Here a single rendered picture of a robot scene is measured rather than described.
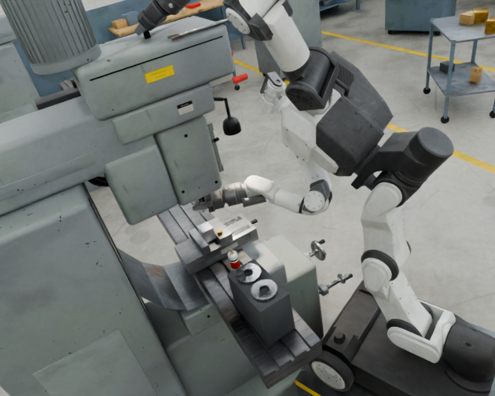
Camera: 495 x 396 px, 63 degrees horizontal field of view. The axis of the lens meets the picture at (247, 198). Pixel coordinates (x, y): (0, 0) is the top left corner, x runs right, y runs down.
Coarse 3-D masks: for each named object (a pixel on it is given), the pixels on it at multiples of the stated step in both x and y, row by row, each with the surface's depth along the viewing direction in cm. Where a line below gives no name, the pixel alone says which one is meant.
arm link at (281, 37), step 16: (288, 0) 98; (240, 16) 95; (256, 16) 96; (272, 16) 97; (288, 16) 99; (256, 32) 98; (272, 32) 99; (288, 32) 100; (272, 48) 103; (288, 48) 103; (304, 48) 106; (288, 64) 107
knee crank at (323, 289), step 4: (340, 276) 212; (344, 276) 213; (348, 276) 213; (352, 276) 215; (336, 280) 211; (340, 280) 212; (344, 280) 211; (320, 284) 210; (324, 284) 208; (328, 284) 210; (332, 284) 210; (320, 288) 209; (324, 288) 207; (328, 288) 210; (320, 292) 208; (324, 292) 207
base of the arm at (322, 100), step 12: (312, 48) 116; (336, 72) 119; (288, 84) 115; (300, 84) 112; (324, 84) 118; (288, 96) 118; (300, 96) 115; (312, 96) 113; (324, 96) 116; (300, 108) 122; (312, 108) 119
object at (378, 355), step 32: (352, 320) 183; (384, 320) 183; (352, 352) 171; (384, 352) 171; (448, 352) 152; (480, 352) 146; (384, 384) 162; (416, 384) 158; (448, 384) 156; (480, 384) 151
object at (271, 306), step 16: (240, 272) 144; (256, 272) 143; (240, 288) 140; (256, 288) 137; (272, 288) 136; (240, 304) 148; (256, 304) 133; (272, 304) 132; (288, 304) 137; (256, 320) 138; (272, 320) 135; (288, 320) 141; (272, 336) 140
